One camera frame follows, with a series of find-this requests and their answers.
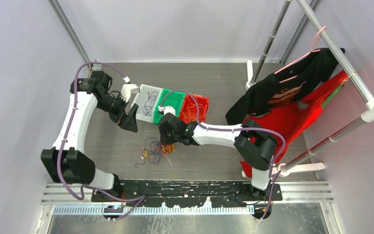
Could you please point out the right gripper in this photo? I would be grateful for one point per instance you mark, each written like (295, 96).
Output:
(164, 137)

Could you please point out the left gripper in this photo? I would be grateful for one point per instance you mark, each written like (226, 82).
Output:
(127, 122)

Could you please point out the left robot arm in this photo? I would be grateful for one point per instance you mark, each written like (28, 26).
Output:
(66, 162)

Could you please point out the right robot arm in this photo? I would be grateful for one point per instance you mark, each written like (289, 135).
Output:
(255, 144)

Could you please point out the red plastic bin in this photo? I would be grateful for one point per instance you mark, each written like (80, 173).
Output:
(190, 109)

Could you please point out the white plastic bin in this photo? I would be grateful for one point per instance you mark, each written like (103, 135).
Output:
(146, 100)

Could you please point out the green plastic bin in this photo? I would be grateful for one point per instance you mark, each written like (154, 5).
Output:
(175, 100)

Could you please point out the black t-shirt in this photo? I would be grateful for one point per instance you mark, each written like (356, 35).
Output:
(281, 87)

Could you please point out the red t-shirt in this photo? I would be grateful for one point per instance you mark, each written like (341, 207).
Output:
(290, 121)

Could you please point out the pink clothes hanger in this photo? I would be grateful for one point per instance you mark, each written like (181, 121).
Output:
(293, 74)

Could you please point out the green clothes hanger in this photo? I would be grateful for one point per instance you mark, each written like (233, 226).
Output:
(331, 96)

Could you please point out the metal clothes rack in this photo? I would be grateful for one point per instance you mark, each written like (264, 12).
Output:
(343, 65)

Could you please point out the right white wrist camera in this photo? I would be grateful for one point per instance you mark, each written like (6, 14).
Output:
(163, 110)

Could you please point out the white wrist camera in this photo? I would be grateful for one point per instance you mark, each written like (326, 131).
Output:
(128, 89)
(163, 110)

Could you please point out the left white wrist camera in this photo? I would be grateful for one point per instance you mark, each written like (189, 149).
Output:
(128, 89)

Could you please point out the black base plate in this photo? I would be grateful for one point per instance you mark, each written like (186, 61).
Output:
(186, 194)

